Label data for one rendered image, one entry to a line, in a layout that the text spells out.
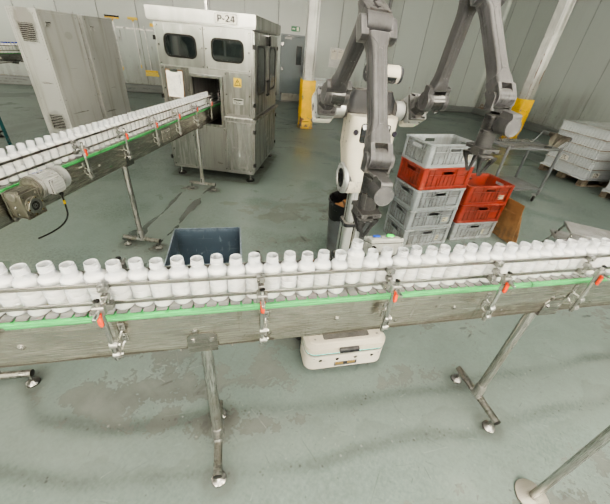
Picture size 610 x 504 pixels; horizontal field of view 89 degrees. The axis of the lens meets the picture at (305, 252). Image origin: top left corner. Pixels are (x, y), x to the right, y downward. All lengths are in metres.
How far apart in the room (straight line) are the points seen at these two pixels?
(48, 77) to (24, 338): 5.78
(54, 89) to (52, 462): 5.64
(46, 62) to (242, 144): 3.35
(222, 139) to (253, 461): 3.89
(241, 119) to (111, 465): 3.80
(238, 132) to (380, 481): 4.06
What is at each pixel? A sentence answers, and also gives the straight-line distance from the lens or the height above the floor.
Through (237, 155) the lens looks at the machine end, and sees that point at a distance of 4.69.
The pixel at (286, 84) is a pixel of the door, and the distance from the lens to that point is 12.99.
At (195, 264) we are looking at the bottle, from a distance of 0.99.
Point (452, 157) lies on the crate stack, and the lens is 3.36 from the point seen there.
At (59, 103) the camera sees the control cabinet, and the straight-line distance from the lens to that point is 6.78.
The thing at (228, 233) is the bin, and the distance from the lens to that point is 1.61.
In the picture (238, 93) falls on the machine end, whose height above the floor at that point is 1.18.
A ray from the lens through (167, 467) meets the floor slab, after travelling 1.92.
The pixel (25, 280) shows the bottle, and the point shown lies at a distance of 1.15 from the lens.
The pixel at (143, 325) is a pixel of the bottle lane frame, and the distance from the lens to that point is 1.13.
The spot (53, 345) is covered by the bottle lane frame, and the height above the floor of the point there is 0.90.
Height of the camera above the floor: 1.73
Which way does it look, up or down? 33 degrees down
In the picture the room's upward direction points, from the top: 6 degrees clockwise
